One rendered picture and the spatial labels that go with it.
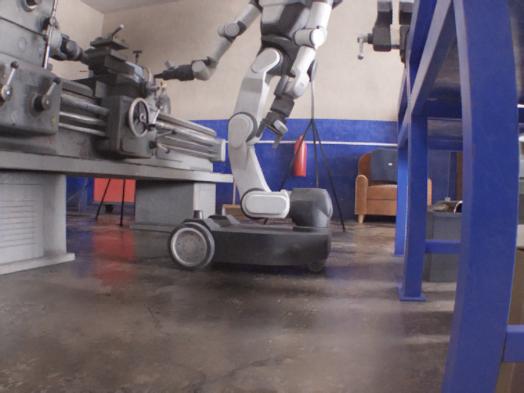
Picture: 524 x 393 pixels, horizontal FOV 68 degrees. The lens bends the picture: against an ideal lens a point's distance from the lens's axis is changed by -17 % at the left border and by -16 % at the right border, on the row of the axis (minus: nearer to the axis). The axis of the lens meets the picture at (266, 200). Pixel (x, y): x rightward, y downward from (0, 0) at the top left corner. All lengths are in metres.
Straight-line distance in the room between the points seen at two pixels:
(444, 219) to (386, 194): 3.62
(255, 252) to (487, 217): 1.48
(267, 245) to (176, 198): 1.78
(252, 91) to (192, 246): 0.75
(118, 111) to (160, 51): 5.12
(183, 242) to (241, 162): 0.45
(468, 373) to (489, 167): 0.24
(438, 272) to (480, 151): 1.37
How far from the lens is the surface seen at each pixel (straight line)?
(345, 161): 6.24
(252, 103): 2.11
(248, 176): 2.07
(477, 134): 0.51
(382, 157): 5.72
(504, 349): 0.55
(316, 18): 2.05
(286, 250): 1.90
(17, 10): 1.92
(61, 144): 2.17
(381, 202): 5.45
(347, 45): 6.57
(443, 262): 1.85
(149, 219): 3.69
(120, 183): 5.48
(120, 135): 2.29
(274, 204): 2.00
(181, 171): 2.94
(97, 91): 2.35
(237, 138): 2.05
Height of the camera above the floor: 0.34
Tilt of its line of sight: 1 degrees down
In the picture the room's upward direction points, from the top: 2 degrees clockwise
